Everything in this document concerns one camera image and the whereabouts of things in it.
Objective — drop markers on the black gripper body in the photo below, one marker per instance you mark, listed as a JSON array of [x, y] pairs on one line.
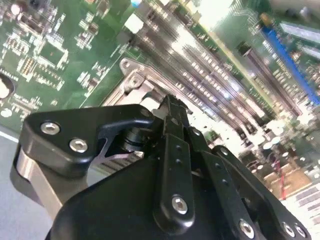
[[112, 212]]

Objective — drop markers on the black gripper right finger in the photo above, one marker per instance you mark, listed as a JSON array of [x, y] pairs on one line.
[[225, 180]]

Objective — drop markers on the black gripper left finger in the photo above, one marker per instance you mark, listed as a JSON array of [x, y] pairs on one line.
[[62, 132]]

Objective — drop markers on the metal socket cover frame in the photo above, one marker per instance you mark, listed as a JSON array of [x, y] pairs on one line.
[[140, 91]]

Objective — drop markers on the thin metal locking lever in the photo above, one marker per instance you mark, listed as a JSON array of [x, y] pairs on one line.
[[153, 75]]

